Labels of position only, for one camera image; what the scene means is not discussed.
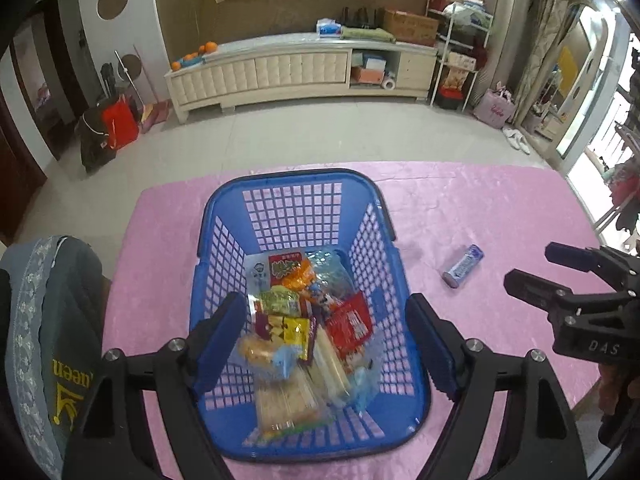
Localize blue gum pack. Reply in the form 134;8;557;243
442;245;485;289

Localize clear soda cracker pack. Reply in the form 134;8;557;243
255;367;328;440

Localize red konjac snack bag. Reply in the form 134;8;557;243
326;292;373;359

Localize purple yellow snack packet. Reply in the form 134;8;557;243
254;313;318;363

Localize blue cracker bag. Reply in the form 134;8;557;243
307;249;355;300

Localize blue plastic basket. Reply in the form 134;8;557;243
190;169;431;464

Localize green-edged cracker pack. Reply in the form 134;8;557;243
308;326;352;408

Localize orange snack bag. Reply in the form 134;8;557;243
281;259;342;312

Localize pink quilted table cover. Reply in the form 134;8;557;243
101;160;601;480

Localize grey queen cushion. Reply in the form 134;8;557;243
1;235;111;479

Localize white slippers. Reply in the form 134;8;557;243
502;127;530;155

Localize pink gift bag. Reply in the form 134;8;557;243
473;88;515;129

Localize yellow red snack packet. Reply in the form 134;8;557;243
268;252;303;286

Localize black bag on floor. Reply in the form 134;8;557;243
75;107;116;174

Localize white metal shelf rack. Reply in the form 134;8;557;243
425;0;494;112

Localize red shopping bag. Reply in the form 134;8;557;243
101;96;139;151

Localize cardboard box on cabinet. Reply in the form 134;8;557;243
383;10;439;47

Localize green folded towel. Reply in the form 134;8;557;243
340;26;396;44

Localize cream tv cabinet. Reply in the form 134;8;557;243
165;32;437;122

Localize oranges on cabinet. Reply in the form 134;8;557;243
170;41;218;72

